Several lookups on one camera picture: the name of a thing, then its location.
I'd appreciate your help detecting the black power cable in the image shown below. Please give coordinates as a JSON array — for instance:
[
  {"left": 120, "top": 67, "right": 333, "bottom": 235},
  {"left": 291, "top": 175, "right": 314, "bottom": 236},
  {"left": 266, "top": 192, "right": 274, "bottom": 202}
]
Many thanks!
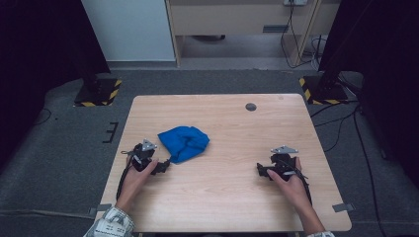
[{"left": 280, "top": 0, "right": 322, "bottom": 70}]

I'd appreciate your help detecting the black stand base striped edge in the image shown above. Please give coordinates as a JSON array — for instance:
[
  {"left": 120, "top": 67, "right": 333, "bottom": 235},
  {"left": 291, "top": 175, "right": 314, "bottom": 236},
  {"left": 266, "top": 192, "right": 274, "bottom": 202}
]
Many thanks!
[
  {"left": 73, "top": 78, "right": 124, "bottom": 108},
  {"left": 298, "top": 75, "right": 350, "bottom": 106}
]

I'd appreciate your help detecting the person's left hand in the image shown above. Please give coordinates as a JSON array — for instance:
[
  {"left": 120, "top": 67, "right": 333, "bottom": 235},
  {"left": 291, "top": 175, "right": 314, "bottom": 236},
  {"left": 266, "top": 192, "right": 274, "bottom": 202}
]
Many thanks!
[{"left": 116, "top": 157, "right": 160, "bottom": 212}]

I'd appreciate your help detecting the left hand-held gripper cable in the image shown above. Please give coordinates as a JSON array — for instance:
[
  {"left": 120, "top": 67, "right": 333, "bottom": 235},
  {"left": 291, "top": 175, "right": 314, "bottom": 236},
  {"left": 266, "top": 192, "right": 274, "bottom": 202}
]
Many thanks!
[{"left": 115, "top": 157, "right": 134, "bottom": 201}]

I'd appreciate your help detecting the right hand-held gripper cable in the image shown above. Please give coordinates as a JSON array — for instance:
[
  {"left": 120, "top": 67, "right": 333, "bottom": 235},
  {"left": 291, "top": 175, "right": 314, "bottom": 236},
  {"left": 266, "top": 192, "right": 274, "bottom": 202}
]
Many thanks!
[{"left": 288, "top": 161, "right": 313, "bottom": 205}]

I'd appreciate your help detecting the grey tape strip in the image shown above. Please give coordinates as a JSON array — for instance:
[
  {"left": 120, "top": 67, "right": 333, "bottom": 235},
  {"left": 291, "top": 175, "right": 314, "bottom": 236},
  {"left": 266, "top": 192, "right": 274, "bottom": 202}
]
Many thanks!
[
  {"left": 331, "top": 202, "right": 357, "bottom": 213},
  {"left": 87, "top": 203, "right": 113, "bottom": 217}
]

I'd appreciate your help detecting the person's right hand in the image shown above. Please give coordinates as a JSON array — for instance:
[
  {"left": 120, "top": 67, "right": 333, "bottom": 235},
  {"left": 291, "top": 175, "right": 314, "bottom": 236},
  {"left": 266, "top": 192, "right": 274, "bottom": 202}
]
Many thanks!
[{"left": 266, "top": 156, "right": 313, "bottom": 212}]

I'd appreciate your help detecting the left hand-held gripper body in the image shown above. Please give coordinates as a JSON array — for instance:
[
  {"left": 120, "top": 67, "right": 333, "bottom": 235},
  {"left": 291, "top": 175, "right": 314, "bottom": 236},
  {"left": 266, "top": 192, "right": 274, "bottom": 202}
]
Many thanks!
[{"left": 121, "top": 138, "right": 158, "bottom": 173}]

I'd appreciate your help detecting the blue cloth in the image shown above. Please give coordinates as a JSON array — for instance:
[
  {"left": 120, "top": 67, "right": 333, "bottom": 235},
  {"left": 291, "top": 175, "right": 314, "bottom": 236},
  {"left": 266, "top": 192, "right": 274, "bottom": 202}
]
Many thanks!
[{"left": 157, "top": 125, "right": 210, "bottom": 165}]

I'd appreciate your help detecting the white panel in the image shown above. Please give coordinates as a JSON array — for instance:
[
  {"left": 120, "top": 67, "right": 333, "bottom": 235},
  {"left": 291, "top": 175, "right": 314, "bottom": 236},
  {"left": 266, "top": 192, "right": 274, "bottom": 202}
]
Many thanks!
[{"left": 80, "top": 0, "right": 177, "bottom": 63}]

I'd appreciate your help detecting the long black floor cable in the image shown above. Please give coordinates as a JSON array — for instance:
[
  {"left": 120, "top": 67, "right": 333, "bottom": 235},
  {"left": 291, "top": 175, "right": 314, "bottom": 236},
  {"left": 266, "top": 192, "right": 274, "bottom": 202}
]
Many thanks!
[{"left": 352, "top": 108, "right": 388, "bottom": 237}]

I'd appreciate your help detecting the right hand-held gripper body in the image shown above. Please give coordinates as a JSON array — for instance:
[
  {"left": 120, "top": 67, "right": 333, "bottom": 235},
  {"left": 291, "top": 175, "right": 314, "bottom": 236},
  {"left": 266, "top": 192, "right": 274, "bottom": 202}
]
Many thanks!
[{"left": 256, "top": 145, "right": 302, "bottom": 183}]

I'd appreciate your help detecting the hand-held gripper cable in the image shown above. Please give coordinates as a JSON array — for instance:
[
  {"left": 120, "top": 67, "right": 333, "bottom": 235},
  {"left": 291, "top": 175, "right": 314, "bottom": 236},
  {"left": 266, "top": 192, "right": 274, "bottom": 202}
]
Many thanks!
[
  {"left": 288, "top": 161, "right": 313, "bottom": 205},
  {"left": 115, "top": 157, "right": 134, "bottom": 201}
]

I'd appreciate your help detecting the light wooden desk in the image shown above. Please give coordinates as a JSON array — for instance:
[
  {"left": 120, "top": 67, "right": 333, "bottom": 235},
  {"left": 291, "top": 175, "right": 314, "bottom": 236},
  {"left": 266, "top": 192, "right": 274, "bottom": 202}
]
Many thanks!
[{"left": 164, "top": 0, "right": 342, "bottom": 68}]

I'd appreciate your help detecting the thin black floor cable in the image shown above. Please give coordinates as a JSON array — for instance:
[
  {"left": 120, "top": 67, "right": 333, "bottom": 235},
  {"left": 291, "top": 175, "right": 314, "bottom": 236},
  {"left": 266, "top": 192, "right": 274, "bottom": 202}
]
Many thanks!
[{"left": 33, "top": 107, "right": 53, "bottom": 127}]

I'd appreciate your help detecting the black curtain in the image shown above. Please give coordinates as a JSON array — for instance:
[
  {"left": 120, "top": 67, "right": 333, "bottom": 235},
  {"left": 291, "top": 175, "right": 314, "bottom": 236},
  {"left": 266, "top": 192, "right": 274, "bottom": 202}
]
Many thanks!
[
  {"left": 317, "top": 0, "right": 419, "bottom": 190},
  {"left": 0, "top": 0, "right": 112, "bottom": 170}
]

